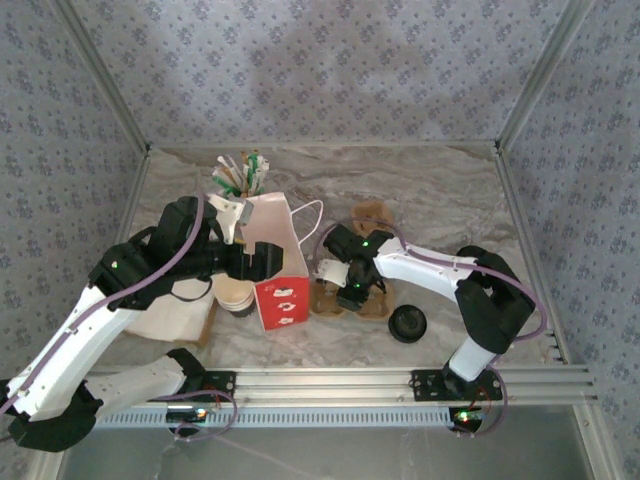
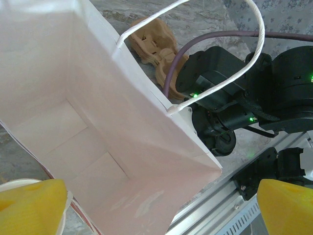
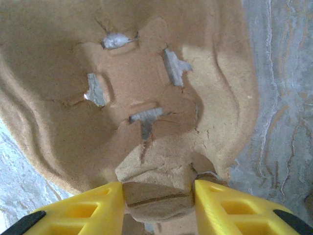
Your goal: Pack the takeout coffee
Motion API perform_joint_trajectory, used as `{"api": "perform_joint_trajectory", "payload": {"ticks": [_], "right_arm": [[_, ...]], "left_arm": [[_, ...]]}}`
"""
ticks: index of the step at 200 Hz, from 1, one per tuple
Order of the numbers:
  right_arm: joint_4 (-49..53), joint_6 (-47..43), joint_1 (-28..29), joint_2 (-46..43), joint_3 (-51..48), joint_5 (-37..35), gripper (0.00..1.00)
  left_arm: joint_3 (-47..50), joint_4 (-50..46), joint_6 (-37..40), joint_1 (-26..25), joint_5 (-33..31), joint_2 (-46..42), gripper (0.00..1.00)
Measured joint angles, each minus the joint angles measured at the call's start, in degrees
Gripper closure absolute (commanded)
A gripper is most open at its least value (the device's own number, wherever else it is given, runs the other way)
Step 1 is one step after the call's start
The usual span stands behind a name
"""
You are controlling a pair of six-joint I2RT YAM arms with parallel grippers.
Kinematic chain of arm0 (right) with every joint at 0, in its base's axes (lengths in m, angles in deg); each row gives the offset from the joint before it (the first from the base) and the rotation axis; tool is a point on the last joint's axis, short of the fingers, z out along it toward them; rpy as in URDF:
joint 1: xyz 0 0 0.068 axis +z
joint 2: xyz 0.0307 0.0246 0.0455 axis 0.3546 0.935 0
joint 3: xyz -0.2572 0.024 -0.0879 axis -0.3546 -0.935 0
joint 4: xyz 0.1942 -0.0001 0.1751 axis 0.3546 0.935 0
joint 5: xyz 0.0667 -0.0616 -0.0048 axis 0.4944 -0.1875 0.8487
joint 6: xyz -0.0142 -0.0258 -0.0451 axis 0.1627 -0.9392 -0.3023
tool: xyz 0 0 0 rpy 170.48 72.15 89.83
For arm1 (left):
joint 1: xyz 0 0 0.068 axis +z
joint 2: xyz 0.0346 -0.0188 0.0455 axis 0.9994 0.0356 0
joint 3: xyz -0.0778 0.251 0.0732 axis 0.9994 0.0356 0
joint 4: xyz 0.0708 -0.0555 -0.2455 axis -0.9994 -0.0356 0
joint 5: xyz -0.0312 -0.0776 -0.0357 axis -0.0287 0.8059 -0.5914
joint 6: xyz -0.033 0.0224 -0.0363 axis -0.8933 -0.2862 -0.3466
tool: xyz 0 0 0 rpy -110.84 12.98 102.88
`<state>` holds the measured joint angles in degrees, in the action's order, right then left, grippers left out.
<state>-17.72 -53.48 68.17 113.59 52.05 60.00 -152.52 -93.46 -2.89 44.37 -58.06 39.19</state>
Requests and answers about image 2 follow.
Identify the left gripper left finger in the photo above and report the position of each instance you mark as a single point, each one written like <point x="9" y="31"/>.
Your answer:
<point x="31" y="210"/>

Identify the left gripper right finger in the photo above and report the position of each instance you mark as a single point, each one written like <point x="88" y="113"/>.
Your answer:
<point x="288" y="213"/>

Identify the red white paper bag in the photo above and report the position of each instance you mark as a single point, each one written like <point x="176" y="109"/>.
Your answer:
<point x="97" y="73"/>

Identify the brown pulp cup carrier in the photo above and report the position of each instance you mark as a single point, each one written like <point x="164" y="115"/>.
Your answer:
<point x="156" y="36"/>

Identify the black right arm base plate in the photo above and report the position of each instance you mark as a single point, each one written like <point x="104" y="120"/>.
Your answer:
<point x="259" y="171"/>

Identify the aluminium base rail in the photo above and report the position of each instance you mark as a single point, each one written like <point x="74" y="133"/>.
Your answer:
<point x="215" y="210"/>

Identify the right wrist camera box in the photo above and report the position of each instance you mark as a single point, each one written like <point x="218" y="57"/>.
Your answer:
<point x="207" y="71"/>

